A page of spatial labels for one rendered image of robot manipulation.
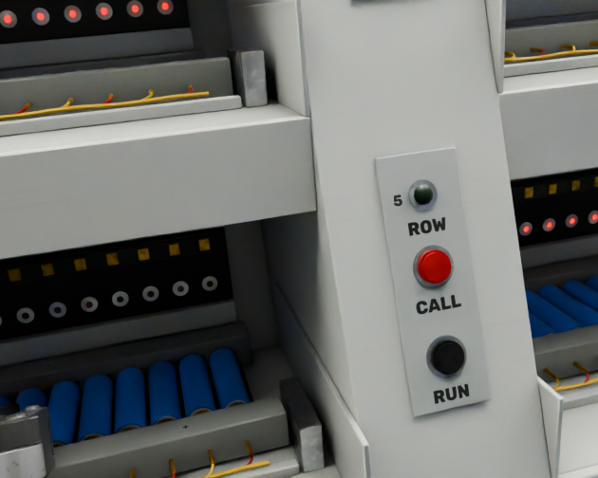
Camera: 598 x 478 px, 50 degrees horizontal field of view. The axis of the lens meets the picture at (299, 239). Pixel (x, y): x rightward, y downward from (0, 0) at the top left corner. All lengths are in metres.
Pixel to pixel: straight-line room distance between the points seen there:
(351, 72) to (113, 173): 0.12
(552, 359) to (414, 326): 0.14
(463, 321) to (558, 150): 0.10
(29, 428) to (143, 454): 0.17
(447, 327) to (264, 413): 0.12
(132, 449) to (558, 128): 0.27
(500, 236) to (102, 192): 0.19
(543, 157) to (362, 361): 0.14
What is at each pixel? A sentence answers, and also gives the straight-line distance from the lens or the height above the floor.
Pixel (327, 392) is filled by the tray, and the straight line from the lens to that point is 0.34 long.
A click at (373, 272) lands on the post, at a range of 0.30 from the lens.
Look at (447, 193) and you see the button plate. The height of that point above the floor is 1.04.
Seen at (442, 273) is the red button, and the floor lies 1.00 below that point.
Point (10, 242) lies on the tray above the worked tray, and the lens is 0.30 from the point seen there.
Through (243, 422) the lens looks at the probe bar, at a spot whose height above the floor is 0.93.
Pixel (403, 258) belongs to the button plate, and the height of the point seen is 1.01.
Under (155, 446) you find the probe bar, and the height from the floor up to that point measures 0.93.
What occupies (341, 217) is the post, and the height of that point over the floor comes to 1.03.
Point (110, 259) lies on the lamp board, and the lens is 0.44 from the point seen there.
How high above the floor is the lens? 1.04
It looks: 2 degrees down
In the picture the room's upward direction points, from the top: 9 degrees counter-clockwise
